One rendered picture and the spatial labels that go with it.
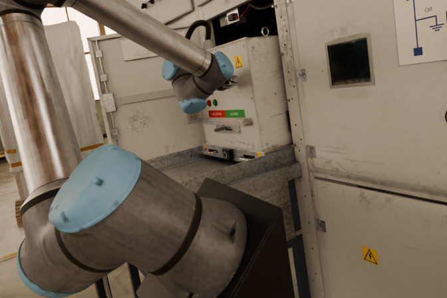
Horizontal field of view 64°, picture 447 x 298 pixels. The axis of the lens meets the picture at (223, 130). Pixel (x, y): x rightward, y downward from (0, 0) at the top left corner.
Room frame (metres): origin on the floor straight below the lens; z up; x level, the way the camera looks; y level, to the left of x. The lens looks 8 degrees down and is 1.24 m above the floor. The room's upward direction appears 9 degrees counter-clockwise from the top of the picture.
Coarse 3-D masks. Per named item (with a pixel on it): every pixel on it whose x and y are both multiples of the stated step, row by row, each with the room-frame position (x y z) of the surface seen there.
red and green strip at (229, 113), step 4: (212, 112) 1.76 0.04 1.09; (216, 112) 1.73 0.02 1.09; (220, 112) 1.70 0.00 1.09; (224, 112) 1.67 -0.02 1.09; (228, 112) 1.64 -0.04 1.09; (232, 112) 1.61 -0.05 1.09; (236, 112) 1.58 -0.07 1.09; (240, 112) 1.55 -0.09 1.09; (244, 112) 1.52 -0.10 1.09; (212, 116) 1.77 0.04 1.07; (216, 116) 1.74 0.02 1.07; (220, 116) 1.70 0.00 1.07; (224, 116) 1.67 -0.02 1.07; (228, 116) 1.64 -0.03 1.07; (232, 116) 1.61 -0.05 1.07; (236, 116) 1.58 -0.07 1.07; (240, 116) 1.55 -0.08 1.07; (244, 116) 1.53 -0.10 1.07
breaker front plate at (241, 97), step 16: (224, 48) 1.59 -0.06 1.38; (240, 48) 1.49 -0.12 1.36; (240, 80) 1.52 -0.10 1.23; (224, 96) 1.65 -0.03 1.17; (240, 96) 1.54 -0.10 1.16; (208, 112) 1.80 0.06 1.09; (208, 128) 1.83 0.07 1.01; (240, 128) 1.57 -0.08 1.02; (256, 128) 1.47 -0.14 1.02; (224, 144) 1.71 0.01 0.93; (240, 144) 1.59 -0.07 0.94; (256, 144) 1.48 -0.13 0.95
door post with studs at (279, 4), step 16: (288, 32) 1.44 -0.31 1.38; (288, 48) 1.45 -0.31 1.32; (288, 64) 1.46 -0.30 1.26; (288, 80) 1.47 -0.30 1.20; (288, 96) 1.49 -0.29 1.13; (304, 160) 1.44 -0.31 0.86; (304, 176) 1.45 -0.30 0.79; (304, 192) 1.46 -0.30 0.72; (320, 272) 1.44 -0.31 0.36; (320, 288) 1.45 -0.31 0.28
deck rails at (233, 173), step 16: (144, 160) 1.73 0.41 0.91; (160, 160) 1.77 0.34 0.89; (176, 160) 1.81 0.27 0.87; (192, 160) 1.85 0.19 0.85; (256, 160) 1.39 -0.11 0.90; (272, 160) 1.43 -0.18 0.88; (288, 160) 1.47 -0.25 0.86; (208, 176) 1.28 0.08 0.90; (224, 176) 1.31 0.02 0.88; (240, 176) 1.35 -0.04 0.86
